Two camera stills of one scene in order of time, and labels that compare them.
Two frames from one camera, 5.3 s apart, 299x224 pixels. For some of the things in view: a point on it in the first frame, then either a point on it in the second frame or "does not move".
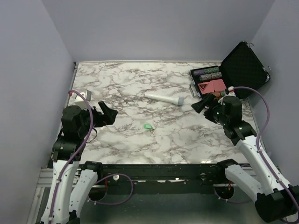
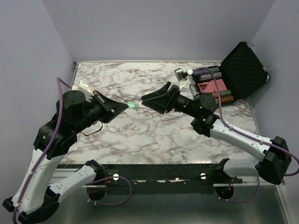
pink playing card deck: x=218 y=85 does not move
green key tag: x=147 y=126 to x=131 y=104
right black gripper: x=210 y=99 to x=163 y=102
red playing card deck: x=206 y=87 does not move
